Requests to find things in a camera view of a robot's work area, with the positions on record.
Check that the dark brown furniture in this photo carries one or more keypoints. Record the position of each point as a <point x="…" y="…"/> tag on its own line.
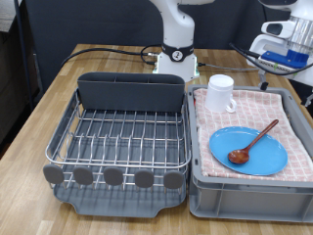
<point x="13" y="81"/>

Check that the grey plastic crate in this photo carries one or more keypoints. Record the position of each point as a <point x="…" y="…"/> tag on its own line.
<point x="247" y="202"/>

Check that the brown wooden spoon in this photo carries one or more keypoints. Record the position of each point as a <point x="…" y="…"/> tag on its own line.
<point x="238" y="156"/>

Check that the grey drain tray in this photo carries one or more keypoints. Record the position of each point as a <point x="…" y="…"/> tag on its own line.
<point x="124" y="205"/>

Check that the black backdrop curtain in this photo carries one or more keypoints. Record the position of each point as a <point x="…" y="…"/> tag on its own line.
<point x="81" y="23"/>

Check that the white mug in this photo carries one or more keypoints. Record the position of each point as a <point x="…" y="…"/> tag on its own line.
<point x="218" y="94"/>

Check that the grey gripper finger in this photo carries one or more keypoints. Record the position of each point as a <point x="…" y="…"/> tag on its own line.
<point x="264" y="85"/>
<point x="309" y="99"/>

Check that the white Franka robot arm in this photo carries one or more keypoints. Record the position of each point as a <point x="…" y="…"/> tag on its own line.
<point x="177" y="29"/>

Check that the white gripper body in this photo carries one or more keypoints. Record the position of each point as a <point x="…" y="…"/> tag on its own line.
<point x="256" y="45"/>

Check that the pink checkered towel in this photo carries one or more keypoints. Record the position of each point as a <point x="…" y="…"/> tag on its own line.
<point x="257" y="107"/>

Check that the blue plate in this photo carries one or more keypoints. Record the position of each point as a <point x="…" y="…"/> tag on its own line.
<point x="260" y="156"/>

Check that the black metal pole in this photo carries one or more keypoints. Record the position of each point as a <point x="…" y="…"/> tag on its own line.
<point x="23" y="54"/>

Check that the dark grey cutlery holder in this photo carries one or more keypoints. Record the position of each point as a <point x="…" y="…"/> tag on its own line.
<point x="130" y="94"/>

